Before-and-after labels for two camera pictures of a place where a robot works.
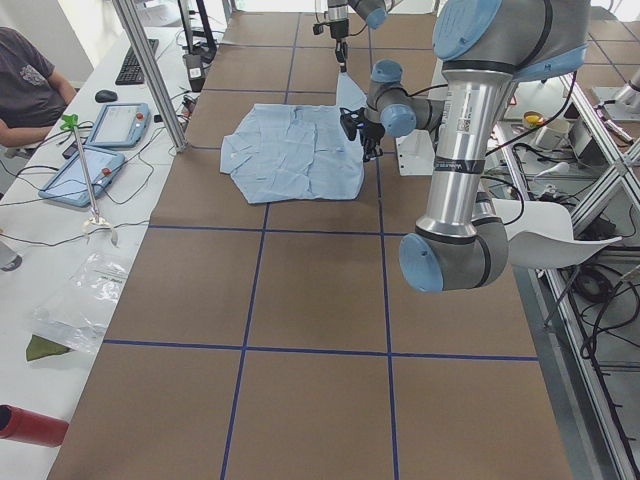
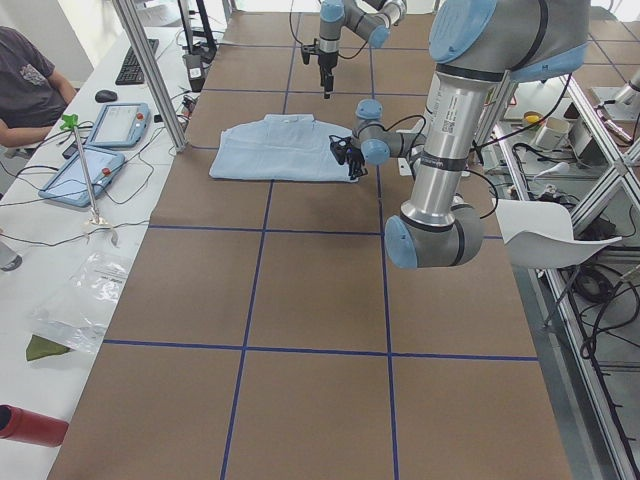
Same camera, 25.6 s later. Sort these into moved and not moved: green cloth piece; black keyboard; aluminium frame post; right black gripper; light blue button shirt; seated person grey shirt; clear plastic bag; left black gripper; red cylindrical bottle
Moved: left black gripper; light blue button shirt; right black gripper
Not moved: black keyboard; clear plastic bag; red cylindrical bottle; seated person grey shirt; green cloth piece; aluminium frame post
